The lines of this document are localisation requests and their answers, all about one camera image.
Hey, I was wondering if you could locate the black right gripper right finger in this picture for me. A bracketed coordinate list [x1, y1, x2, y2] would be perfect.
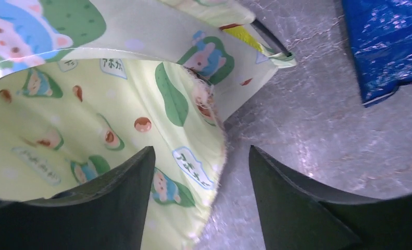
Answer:
[248, 146, 412, 250]

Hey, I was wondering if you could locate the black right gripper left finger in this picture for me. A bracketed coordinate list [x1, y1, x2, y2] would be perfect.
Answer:
[0, 146, 156, 249]

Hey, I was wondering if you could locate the green avocado-print tent mat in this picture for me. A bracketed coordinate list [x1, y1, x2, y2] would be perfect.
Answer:
[0, 59, 226, 249]

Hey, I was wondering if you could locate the green avocado-print pet tent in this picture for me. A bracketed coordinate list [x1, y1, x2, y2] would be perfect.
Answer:
[0, 1, 296, 119]

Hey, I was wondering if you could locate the blue Doritos chip bag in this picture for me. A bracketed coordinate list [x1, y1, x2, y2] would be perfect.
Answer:
[342, 0, 412, 107]

